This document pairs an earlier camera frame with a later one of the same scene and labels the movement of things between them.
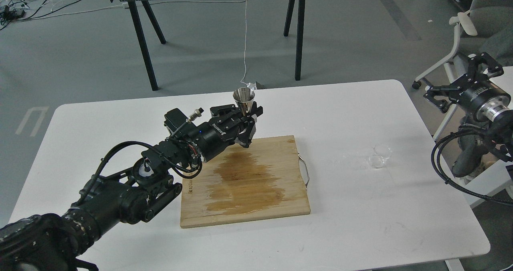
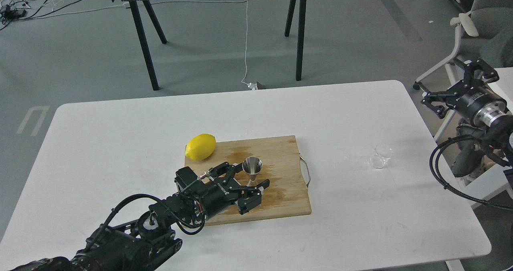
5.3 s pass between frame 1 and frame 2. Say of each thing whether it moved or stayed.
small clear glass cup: stayed
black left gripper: moved
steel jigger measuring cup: moved
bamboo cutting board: stayed
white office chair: stayed
